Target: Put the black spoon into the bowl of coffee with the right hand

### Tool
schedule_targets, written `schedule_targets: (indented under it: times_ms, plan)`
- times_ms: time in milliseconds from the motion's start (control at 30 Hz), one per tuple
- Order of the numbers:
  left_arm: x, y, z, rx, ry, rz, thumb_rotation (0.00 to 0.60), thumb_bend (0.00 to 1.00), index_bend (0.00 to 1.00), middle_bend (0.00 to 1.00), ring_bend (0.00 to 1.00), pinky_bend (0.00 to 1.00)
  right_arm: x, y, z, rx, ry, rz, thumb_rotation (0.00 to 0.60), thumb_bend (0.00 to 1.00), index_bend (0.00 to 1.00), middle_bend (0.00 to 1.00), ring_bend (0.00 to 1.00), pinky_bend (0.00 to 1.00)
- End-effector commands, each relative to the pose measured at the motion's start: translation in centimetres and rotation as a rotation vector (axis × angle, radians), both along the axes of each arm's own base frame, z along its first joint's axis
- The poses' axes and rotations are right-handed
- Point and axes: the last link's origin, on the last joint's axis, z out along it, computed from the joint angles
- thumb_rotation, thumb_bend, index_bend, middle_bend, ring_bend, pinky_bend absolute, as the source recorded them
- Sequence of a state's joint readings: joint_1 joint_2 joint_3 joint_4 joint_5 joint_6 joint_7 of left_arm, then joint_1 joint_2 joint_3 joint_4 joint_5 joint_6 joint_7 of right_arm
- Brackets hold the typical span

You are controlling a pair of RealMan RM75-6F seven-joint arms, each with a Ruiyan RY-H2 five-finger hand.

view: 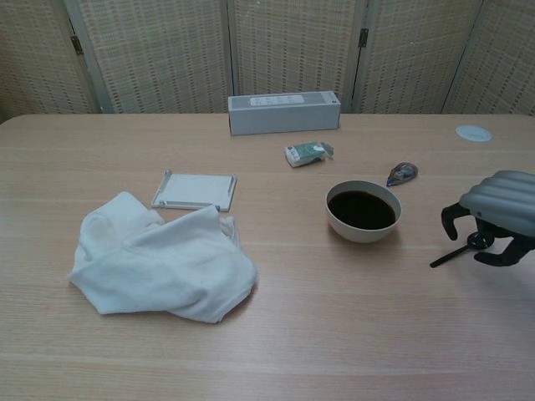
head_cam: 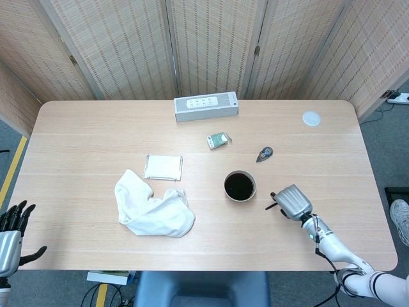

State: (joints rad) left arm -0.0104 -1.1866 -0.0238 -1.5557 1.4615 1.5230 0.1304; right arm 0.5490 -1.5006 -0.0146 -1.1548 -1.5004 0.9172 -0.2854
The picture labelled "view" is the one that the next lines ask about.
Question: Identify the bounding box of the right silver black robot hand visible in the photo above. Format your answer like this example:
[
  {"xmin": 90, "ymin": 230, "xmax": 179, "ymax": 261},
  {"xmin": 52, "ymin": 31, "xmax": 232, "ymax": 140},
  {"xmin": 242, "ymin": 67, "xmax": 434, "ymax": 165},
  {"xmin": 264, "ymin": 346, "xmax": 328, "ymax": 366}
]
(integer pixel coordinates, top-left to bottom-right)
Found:
[{"xmin": 441, "ymin": 170, "xmax": 535, "ymax": 267}]

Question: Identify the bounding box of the black plastic spoon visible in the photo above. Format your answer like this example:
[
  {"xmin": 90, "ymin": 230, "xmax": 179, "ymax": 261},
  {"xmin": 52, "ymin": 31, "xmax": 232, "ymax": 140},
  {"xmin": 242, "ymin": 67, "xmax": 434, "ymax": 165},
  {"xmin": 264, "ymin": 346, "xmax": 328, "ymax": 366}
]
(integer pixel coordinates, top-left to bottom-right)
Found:
[{"xmin": 430, "ymin": 232, "xmax": 497, "ymax": 269}]

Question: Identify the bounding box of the white bowl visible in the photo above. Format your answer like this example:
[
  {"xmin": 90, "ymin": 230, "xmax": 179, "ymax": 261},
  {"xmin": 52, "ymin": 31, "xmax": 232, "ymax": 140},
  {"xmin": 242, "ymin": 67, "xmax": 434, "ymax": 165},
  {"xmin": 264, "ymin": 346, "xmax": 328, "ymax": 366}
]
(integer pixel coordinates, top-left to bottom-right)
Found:
[{"xmin": 325, "ymin": 180, "xmax": 403, "ymax": 244}]

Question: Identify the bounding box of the correction tape dispenser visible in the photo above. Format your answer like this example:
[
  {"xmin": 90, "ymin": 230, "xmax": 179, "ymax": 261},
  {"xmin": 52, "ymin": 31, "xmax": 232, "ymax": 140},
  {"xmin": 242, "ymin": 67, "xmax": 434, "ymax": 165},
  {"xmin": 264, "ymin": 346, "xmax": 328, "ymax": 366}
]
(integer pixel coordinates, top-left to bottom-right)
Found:
[{"xmin": 385, "ymin": 162, "xmax": 420, "ymax": 187}]

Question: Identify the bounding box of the green white tissue packet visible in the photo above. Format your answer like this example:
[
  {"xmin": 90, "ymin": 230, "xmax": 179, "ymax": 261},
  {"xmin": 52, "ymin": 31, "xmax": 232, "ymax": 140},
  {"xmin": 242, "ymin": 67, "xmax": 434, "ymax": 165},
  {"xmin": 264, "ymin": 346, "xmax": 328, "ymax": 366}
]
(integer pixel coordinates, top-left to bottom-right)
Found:
[{"xmin": 283, "ymin": 141, "xmax": 335, "ymax": 169}]

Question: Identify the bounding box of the grey rectangular speaker box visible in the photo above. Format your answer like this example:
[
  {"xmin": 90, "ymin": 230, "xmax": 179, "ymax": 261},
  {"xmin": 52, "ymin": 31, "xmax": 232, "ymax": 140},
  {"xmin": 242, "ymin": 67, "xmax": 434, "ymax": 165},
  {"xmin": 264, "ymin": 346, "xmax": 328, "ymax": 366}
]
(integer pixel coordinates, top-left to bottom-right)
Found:
[{"xmin": 227, "ymin": 91, "xmax": 341, "ymax": 137}]

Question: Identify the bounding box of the white square plastic tray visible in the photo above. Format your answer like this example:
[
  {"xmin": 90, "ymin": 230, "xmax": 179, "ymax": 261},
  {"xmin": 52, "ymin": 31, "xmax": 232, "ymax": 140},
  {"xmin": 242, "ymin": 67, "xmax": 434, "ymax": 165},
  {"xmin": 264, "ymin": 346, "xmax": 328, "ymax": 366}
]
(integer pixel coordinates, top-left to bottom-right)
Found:
[{"xmin": 150, "ymin": 168, "xmax": 238, "ymax": 212}]

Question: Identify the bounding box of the crumpled white cloth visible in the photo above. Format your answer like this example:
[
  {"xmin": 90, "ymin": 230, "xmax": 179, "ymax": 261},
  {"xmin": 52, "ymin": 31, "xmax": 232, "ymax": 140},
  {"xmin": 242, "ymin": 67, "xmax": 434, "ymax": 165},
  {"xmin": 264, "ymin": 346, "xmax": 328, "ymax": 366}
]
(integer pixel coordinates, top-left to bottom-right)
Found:
[{"xmin": 68, "ymin": 190, "xmax": 259, "ymax": 325}]

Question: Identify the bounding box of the woven folding screen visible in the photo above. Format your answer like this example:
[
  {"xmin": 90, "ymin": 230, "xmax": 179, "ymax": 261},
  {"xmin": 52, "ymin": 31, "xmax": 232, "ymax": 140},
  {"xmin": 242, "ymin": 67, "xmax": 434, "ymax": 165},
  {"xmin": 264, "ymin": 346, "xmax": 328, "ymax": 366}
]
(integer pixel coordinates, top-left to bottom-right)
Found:
[{"xmin": 0, "ymin": 0, "xmax": 535, "ymax": 116}]

